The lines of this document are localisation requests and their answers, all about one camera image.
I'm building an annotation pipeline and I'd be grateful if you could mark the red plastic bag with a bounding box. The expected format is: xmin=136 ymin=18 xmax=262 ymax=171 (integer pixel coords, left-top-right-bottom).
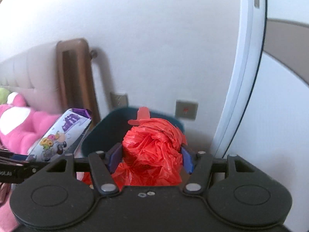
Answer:
xmin=82 ymin=106 xmax=188 ymax=187

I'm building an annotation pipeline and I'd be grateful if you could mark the white purple cartoon carton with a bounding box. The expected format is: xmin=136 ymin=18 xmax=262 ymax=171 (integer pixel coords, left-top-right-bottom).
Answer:
xmin=26 ymin=108 xmax=92 ymax=162

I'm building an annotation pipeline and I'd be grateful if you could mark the teal trash bin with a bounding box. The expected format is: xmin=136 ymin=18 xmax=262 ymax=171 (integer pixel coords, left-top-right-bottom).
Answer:
xmin=81 ymin=105 xmax=186 ymax=159

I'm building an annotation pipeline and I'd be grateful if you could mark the pink plush toy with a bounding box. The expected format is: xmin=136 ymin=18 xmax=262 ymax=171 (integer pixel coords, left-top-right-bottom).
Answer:
xmin=1 ymin=92 xmax=60 ymax=155

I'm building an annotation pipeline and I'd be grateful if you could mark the pink patterned blanket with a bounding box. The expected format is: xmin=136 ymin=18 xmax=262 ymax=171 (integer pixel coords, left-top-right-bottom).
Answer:
xmin=0 ymin=183 xmax=18 ymax=232

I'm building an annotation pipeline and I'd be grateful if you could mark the beige padded headboard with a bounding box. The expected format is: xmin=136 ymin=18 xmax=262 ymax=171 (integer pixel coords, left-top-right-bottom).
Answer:
xmin=1 ymin=42 xmax=63 ymax=114

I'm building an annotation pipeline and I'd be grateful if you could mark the beige wall power socket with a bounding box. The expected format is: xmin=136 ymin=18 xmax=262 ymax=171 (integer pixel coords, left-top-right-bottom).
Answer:
xmin=110 ymin=92 xmax=128 ymax=108

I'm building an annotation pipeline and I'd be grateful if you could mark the white door frame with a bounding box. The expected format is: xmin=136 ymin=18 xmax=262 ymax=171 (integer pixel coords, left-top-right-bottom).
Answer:
xmin=210 ymin=0 xmax=267 ymax=158

